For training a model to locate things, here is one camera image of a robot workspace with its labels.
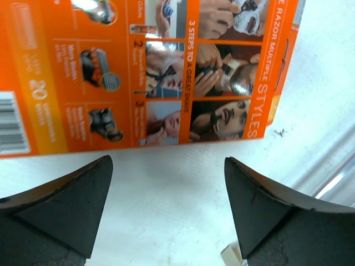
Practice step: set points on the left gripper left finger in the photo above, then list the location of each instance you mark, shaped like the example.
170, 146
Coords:
56, 223

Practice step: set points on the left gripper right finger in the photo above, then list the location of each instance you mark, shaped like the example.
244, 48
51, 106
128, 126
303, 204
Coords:
277, 225

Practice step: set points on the orange razor box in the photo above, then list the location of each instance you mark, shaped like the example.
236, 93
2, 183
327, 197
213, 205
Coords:
101, 75

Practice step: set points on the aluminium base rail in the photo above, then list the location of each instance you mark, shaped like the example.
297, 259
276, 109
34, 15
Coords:
331, 178

